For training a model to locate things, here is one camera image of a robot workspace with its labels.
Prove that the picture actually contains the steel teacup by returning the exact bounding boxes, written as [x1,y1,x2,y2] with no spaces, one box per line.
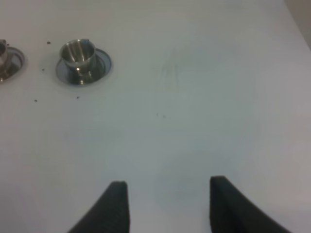
[59,39,97,73]
[0,39,8,72]

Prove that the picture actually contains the right steel cup saucer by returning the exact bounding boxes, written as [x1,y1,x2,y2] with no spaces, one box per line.
[55,49,113,86]

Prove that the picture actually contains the steel cup saucer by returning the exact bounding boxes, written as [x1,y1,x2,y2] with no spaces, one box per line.
[0,47,26,83]
[55,49,113,86]

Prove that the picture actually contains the right steel teacup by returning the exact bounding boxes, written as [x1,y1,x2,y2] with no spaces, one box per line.
[59,39,97,73]

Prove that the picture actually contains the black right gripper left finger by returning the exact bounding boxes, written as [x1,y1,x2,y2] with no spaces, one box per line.
[70,181,130,233]

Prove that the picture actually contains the left steel teacup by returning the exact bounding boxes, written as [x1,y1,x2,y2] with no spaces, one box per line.
[0,39,8,72]

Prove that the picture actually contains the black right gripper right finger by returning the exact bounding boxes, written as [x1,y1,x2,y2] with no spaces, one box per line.
[209,176,288,233]

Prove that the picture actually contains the left steel cup saucer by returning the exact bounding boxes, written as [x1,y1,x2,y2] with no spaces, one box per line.
[0,47,26,83]

